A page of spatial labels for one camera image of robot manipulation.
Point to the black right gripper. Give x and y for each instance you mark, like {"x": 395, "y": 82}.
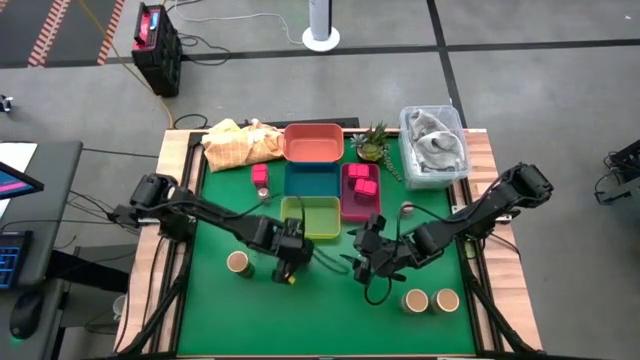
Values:
{"x": 397, "y": 257}

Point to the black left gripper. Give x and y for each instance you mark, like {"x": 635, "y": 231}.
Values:
{"x": 294, "y": 252}

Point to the pink blocks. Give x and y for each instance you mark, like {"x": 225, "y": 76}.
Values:
{"x": 366, "y": 187}

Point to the tan-lid cylindrical spice jar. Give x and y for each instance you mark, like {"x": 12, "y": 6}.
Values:
{"x": 238, "y": 261}
{"x": 415, "y": 301}
{"x": 445, "y": 300}

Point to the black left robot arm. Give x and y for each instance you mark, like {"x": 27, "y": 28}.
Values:
{"x": 210, "y": 215}

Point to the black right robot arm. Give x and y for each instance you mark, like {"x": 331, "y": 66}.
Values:
{"x": 475, "y": 215}

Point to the magenta plastic bin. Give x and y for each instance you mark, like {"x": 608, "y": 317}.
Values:
{"x": 357, "y": 207}

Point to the yellow-green plastic bin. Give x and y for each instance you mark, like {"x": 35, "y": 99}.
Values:
{"x": 320, "y": 220}

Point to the blue plastic bin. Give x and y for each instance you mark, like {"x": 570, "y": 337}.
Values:
{"x": 312, "y": 180}

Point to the potted artificial succulent plant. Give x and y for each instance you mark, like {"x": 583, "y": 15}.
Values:
{"x": 372, "y": 147}

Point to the orange plastic bin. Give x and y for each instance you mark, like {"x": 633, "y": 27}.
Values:
{"x": 313, "y": 143}

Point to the grey cloth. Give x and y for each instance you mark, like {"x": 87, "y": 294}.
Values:
{"x": 435, "y": 145}

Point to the yellow checked cloth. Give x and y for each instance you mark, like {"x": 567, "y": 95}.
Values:
{"x": 240, "y": 147}

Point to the clear plastic storage box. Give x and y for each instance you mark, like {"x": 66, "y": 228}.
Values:
{"x": 460, "y": 150}

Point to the white tower fan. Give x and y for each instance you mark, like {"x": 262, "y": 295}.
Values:
{"x": 321, "y": 30}

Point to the grey office desk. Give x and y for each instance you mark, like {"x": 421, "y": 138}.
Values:
{"x": 50, "y": 200}

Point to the black computer case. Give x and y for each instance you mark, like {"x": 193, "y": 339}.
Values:
{"x": 157, "y": 55}

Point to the black computer mouse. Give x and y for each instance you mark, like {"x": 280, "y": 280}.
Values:
{"x": 26, "y": 315}

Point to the black equipment stand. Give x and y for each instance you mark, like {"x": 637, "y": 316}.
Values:
{"x": 625, "y": 170}

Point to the black keyboard blue backlight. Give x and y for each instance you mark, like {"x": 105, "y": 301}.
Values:
{"x": 12, "y": 260}

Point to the computer monitor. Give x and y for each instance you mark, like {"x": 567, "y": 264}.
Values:
{"x": 17, "y": 182}

